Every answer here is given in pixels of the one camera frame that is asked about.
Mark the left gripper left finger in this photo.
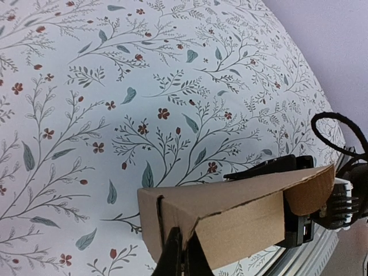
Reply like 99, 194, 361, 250
154, 227, 182, 276

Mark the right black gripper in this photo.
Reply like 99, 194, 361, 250
223, 155, 315, 248

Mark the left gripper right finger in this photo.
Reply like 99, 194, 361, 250
183, 232, 214, 276

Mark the brown cardboard box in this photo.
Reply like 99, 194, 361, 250
137, 165, 335, 270

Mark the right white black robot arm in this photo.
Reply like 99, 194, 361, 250
224, 154, 367, 248

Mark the floral patterned table mat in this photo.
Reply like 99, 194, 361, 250
1, 1, 339, 275

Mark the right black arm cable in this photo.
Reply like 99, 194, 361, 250
310, 112, 368, 162

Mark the aluminium front rail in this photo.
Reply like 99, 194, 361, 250
263, 226, 339, 276

